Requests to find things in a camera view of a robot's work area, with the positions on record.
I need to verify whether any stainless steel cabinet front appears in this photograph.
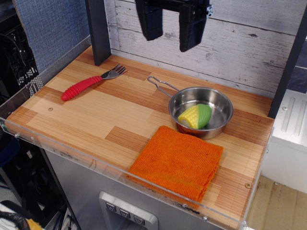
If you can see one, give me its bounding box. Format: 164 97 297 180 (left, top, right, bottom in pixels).
44 149 226 230

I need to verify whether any dark grey right post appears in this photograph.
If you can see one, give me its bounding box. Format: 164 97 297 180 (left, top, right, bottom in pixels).
268 7 307 119

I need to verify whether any clear acrylic guard rail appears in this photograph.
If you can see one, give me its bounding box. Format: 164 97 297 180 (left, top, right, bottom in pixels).
0 48 273 230

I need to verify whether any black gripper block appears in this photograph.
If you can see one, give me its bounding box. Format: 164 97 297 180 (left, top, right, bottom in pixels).
135 0 213 52

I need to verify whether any stainless steel pot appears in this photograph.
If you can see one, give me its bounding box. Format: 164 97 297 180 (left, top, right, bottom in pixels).
147 76 234 139

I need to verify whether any dark grey left post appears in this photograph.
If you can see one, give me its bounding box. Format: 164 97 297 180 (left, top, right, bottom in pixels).
85 0 111 66

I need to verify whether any red handled fork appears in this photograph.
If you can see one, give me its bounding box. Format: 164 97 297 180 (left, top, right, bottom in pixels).
61 64 126 101

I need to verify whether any silver dispenser button panel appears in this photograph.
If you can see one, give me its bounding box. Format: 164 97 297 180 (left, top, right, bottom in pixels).
99 191 159 230

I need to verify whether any yellow green toy corn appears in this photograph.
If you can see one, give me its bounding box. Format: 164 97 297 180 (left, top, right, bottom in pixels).
178 103 212 129

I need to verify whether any orange knitted cloth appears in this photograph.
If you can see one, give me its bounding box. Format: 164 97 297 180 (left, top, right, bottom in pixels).
129 126 224 203

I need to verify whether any dark grey post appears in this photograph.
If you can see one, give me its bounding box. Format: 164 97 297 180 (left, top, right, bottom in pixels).
85 0 111 66
268 7 307 119

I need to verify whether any white metal side unit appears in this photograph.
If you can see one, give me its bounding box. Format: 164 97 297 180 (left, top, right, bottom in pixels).
261 90 307 193

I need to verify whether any black equipment rack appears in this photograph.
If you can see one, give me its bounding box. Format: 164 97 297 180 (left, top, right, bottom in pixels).
0 0 38 104

